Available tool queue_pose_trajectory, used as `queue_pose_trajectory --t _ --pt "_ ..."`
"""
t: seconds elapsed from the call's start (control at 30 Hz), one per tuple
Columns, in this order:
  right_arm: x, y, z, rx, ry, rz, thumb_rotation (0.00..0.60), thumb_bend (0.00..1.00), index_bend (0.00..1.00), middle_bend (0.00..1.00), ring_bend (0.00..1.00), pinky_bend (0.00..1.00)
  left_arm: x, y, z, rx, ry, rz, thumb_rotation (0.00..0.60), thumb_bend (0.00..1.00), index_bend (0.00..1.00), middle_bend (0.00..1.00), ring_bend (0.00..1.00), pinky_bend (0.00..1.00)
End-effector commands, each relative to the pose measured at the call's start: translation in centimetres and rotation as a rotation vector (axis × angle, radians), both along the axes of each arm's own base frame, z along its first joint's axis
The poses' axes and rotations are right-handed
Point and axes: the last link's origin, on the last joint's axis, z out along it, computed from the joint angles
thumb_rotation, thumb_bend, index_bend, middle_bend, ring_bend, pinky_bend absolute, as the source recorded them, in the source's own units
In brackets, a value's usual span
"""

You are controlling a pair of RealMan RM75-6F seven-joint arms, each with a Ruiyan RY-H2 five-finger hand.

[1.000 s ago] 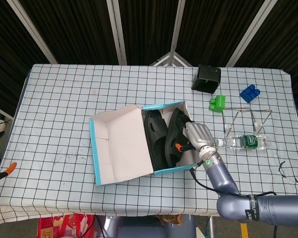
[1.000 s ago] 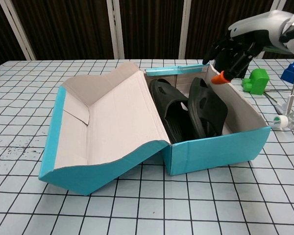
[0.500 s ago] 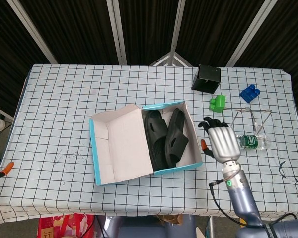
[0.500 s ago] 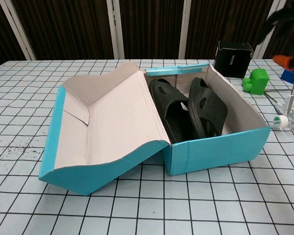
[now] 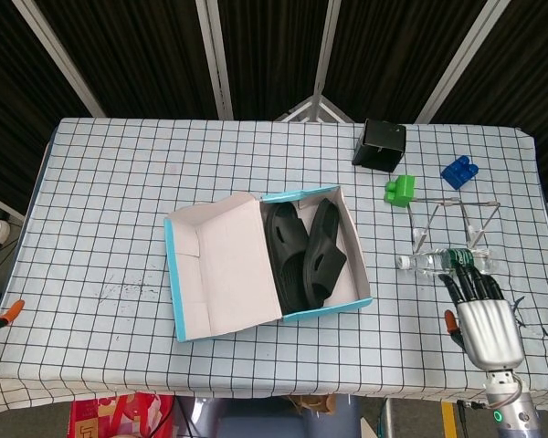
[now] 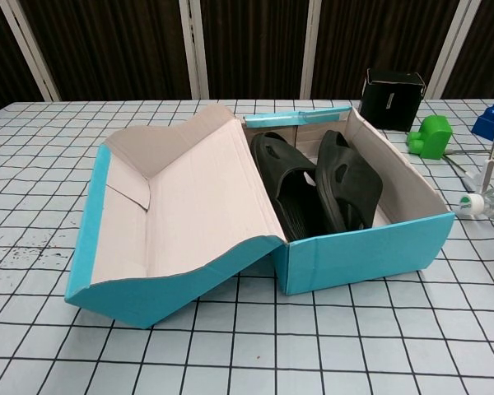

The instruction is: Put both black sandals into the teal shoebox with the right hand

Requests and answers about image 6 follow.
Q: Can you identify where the green toy building block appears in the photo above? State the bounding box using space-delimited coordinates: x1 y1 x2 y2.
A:
406 115 454 160

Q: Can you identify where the dark white-framed folding screen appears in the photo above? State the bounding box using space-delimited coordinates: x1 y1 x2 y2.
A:
0 0 494 120

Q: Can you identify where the small black cardboard box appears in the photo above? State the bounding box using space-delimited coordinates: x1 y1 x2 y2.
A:
361 68 426 132

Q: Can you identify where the blue toy building block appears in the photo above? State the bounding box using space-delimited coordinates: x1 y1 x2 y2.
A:
471 101 494 145

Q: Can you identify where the teal cardboard shoe box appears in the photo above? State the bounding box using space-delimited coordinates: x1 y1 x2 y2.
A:
63 103 454 331

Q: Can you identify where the white black checked tablecloth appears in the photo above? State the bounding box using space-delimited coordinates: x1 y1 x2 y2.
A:
0 97 494 395

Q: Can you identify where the metal wire stand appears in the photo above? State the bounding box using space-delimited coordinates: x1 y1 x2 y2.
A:
444 96 494 193

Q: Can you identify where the black rubber slipper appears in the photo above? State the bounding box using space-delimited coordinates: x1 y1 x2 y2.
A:
250 131 334 240
315 129 384 231

